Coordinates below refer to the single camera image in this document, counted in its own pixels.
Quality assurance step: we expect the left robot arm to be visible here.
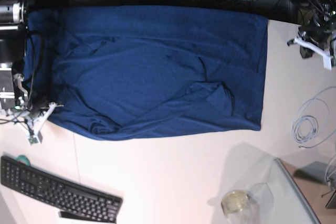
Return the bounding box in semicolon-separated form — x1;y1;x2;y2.
287;0;335;70

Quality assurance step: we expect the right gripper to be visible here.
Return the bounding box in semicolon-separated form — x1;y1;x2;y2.
1;98;63;145

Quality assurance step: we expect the blue t-shirt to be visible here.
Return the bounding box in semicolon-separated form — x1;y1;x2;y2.
24;6;268;141

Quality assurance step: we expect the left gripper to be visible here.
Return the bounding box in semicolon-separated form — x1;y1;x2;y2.
287;25;335;70

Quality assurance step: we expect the black keyboard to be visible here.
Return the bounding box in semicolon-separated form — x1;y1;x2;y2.
1;156;123;223

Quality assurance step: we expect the coiled light blue cable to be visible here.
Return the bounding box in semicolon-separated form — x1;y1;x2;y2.
291;86;336;149

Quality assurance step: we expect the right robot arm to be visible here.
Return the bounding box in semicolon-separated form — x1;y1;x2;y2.
1;0;68;144

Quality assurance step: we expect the grey metal stand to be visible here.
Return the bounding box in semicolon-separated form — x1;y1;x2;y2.
293;162;335;209

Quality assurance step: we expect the clear glass jar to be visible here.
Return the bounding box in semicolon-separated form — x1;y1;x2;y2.
221;183;274;223

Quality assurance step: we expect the green tape roll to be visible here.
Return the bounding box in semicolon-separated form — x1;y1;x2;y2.
16;155;30;166

